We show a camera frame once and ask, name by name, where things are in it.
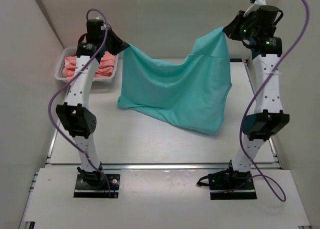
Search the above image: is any blue label sticker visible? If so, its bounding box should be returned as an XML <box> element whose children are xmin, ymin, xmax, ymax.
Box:
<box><xmin>229</xmin><ymin>58</ymin><xmax>243</xmax><ymax>63</ymax></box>

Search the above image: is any salmon pink t shirt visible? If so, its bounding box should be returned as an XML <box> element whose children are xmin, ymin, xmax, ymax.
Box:
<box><xmin>62</xmin><ymin>52</ymin><xmax>117</xmax><ymax>83</ymax></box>

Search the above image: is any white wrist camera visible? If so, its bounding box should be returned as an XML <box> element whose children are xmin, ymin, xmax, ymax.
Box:
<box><xmin>95</xmin><ymin>15</ymin><xmax>107</xmax><ymax>31</ymax></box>
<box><xmin>243</xmin><ymin>0</ymin><xmax>267</xmax><ymax>17</ymax></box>

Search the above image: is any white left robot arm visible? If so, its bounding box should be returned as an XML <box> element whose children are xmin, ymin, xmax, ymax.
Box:
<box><xmin>55</xmin><ymin>19</ymin><xmax>129</xmax><ymax>190</ymax></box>

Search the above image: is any teal t shirt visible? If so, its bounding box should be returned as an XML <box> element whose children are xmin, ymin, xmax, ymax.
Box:
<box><xmin>117</xmin><ymin>28</ymin><xmax>232</xmax><ymax>135</ymax></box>

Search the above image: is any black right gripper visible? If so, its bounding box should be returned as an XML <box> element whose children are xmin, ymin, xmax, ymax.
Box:
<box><xmin>223</xmin><ymin>11</ymin><xmax>260</xmax><ymax>43</ymax></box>

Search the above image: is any white plastic basket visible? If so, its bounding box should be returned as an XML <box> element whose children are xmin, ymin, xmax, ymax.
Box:
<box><xmin>54</xmin><ymin>46</ymin><xmax>119</xmax><ymax>85</ymax></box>

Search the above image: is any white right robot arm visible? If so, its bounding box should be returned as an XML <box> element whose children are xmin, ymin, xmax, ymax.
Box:
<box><xmin>222</xmin><ymin>5</ymin><xmax>290</xmax><ymax>189</ymax></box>

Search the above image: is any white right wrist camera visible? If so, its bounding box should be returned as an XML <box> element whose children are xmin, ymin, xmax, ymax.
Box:
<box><xmin>243</xmin><ymin>0</ymin><xmax>267</xmax><ymax>17</ymax></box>

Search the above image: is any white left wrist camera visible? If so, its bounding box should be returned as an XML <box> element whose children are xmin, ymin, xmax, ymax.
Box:
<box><xmin>95</xmin><ymin>15</ymin><xmax>107</xmax><ymax>31</ymax></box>

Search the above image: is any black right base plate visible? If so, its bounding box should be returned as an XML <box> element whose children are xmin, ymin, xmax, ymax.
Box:
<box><xmin>196</xmin><ymin>171</ymin><xmax>257</xmax><ymax>201</ymax></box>

